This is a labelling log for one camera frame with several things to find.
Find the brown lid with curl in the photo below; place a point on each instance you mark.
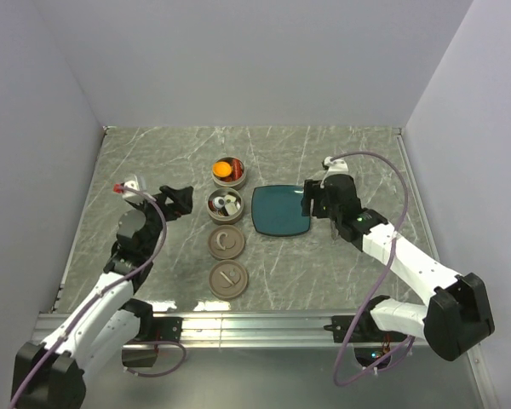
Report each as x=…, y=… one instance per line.
x=226, y=242

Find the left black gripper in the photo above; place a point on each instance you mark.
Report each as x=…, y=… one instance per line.
x=181, y=199

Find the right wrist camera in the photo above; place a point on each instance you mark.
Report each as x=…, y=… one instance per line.
x=333, y=167

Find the metal round container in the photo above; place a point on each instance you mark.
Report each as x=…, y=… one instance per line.
x=229, y=182
x=218, y=216

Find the orange half fruit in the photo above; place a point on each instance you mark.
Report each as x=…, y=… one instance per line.
x=222, y=169

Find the teal square plate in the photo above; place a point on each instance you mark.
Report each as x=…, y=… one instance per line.
x=276, y=211

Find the far metal round container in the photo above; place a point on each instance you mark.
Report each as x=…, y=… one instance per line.
x=229, y=182

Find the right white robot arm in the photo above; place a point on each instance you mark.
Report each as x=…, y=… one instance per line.
x=454, y=313

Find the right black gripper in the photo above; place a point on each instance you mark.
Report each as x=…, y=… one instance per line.
x=312, y=190

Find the brown lid with bar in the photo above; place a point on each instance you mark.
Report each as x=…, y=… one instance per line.
x=228, y=280

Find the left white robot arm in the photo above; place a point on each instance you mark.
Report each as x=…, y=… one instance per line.
x=56, y=372

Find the white rice block seaweed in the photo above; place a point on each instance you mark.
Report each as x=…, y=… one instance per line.
x=231, y=208

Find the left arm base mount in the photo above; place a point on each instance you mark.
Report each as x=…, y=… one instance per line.
x=143, y=351

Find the blue white small bowl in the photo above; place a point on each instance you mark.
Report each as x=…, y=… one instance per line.
x=219, y=202

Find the aluminium front rail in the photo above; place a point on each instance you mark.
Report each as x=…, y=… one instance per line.
x=266, y=330

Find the red sausage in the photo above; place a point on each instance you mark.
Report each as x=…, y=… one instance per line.
x=238, y=169

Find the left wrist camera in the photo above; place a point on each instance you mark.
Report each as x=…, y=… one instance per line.
x=130, y=189

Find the near metal round container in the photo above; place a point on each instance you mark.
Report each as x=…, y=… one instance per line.
x=218, y=216

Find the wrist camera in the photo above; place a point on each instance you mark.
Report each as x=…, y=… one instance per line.
x=130, y=189
x=333, y=167

